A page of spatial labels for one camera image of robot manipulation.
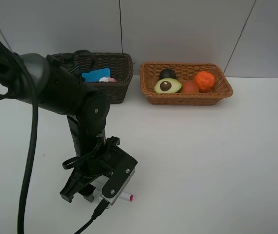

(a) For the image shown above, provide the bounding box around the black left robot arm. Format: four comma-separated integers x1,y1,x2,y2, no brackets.
0,42,110,202

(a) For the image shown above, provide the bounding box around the halved avocado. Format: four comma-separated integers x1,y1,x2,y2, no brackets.
154,78,182,94

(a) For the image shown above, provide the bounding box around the orange-red peach fruit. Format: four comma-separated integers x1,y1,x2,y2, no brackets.
181,81,199,94

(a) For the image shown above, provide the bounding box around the dark brown wicker basket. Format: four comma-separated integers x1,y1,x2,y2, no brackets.
52,51,133,104

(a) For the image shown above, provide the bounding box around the black whiteboard eraser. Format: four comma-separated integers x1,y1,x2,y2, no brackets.
82,68,111,82

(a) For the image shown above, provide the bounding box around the white pink-capped marker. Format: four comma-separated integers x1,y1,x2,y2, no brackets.
93,181,135,202

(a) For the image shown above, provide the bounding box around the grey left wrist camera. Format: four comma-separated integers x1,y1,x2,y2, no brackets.
98,146,139,208

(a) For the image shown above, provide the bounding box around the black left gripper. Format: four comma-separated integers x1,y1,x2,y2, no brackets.
60,136,121,202

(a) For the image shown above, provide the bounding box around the dark mangosteen fruit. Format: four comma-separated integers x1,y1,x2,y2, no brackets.
159,68,177,80

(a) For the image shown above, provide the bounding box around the pink lotion bottle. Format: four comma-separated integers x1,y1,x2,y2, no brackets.
99,77,116,82

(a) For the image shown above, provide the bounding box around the black cable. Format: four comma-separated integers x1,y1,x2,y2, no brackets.
0,24,109,234

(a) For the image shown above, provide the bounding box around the orange tangerine fruit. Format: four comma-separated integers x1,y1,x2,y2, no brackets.
194,71,215,93

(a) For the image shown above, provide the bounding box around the light orange wicker basket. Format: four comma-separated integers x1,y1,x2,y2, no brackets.
140,62,233,106

